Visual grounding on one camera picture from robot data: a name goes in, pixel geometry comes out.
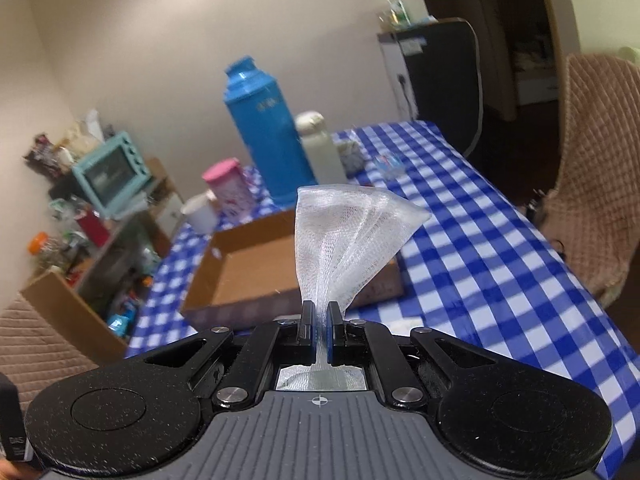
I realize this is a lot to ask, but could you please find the wooden shelf cabinet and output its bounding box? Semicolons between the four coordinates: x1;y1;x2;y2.
21;157;182;364

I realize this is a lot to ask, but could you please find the clear plastic tissue pack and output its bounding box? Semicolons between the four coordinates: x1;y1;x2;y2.
372;152;405;181

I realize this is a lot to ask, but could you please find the white mesh gauze cloth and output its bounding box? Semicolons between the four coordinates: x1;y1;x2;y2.
277;184;431;392

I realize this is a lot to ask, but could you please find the quilted tan chair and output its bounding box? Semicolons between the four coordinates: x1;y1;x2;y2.
1;292;98;412
539;54;639;307

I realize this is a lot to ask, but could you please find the green glass bottle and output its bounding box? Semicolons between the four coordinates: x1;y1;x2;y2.
387;0;411;29

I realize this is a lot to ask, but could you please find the right quilted tan chair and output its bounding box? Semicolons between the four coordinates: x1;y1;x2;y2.
539;54;639;307

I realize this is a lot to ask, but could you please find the pink lidded cartoon cup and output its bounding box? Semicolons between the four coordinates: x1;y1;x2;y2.
202;158;256;221

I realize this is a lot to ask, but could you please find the white ceramic mug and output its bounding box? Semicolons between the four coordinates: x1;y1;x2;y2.
181;193;219;235

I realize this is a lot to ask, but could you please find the blue white checkered tablecloth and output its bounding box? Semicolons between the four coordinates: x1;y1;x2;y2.
124;120;640;480

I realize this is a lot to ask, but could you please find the large blue thermos flask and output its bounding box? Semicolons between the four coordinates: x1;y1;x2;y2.
224;56;316;208

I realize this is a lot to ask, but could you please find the brown cardboard tray box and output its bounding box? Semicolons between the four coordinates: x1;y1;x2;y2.
179;206;406;331

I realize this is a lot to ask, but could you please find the teal toaster oven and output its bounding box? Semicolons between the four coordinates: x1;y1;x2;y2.
72;131;152;218

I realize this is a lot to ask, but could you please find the left quilted tan chair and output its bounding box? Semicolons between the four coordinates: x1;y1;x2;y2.
1;292;98;412

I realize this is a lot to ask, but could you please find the red canister on shelf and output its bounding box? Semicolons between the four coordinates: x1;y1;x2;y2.
74;209;110;248

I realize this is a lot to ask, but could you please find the white insulated bottle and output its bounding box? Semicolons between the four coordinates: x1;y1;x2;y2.
295;110;347;184

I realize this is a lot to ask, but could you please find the black mini fridge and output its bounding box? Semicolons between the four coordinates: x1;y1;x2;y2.
378;18;484;156

